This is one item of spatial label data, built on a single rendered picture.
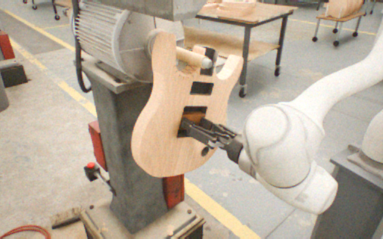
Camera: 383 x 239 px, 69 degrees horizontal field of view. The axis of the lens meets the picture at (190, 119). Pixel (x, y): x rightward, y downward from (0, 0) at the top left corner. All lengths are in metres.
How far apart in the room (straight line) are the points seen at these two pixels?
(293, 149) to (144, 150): 0.42
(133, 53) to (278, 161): 0.56
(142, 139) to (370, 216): 1.07
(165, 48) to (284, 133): 0.37
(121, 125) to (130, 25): 0.43
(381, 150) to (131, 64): 1.02
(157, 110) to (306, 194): 0.40
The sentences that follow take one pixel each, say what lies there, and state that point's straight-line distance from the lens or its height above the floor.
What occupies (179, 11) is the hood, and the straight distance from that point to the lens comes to 0.57.
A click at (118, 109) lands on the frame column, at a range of 1.09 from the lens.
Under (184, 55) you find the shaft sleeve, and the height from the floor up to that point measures 1.26.
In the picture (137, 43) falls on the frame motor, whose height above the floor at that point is 1.27.
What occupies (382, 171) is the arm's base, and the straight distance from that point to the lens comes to 1.42.
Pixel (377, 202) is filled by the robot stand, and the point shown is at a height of 0.61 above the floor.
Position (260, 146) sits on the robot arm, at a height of 1.24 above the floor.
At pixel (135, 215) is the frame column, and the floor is 0.40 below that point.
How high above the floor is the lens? 1.50
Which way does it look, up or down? 31 degrees down
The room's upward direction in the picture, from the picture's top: straight up
